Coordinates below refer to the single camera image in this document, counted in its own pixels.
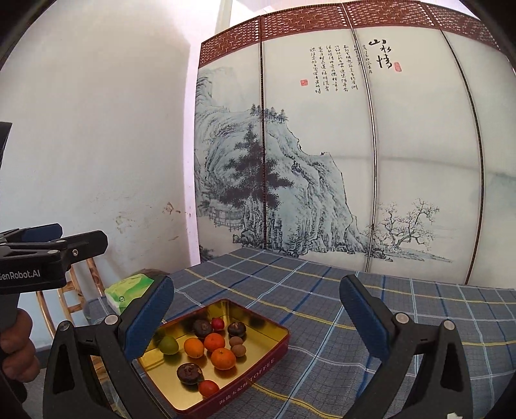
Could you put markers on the red cherry tomato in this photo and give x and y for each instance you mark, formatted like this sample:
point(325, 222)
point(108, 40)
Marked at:
point(217, 323)
point(208, 388)

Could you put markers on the brown longan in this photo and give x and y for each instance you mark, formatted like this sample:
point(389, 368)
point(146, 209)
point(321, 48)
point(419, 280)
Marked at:
point(239, 351)
point(236, 341)

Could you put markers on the red and gold tin box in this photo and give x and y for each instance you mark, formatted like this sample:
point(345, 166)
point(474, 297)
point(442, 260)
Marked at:
point(258, 340)

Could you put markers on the large water chestnut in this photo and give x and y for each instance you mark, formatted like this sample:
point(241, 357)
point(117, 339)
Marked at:
point(189, 372)

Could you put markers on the grey plaid cloth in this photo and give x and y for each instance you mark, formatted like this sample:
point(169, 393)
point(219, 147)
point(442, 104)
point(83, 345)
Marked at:
point(322, 322)

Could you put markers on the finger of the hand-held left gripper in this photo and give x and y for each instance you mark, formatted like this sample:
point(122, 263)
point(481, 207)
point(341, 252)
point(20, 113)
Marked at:
point(40, 233)
point(84, 243)

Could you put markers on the large mandarin orange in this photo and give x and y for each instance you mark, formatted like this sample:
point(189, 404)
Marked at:
point(223, 359)

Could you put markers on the person's left hand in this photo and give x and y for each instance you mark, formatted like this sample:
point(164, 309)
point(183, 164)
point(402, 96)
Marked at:
point(16, 350)

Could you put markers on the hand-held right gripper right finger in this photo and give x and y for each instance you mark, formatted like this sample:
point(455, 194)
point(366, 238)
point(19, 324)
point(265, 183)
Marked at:
point(365, 318)

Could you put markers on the landscape painted folding screen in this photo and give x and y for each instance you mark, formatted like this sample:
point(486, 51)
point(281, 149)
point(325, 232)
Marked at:
point(423, 161)

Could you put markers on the smooth round orange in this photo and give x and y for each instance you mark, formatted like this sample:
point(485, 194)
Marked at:
point(194, 347)

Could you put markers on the small mandarin orange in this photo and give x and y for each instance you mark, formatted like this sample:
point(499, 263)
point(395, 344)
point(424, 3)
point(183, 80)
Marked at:
point(214, 341)

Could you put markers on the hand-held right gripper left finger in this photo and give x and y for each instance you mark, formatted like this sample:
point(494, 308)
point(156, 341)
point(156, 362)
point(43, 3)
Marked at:
point(149, 318)

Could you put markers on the green tissue pack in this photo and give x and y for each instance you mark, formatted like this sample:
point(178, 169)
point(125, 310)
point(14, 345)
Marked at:
point(129, 292)

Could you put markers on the wooden chair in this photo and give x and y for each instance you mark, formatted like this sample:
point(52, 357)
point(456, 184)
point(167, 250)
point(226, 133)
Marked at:
point(74, 288)

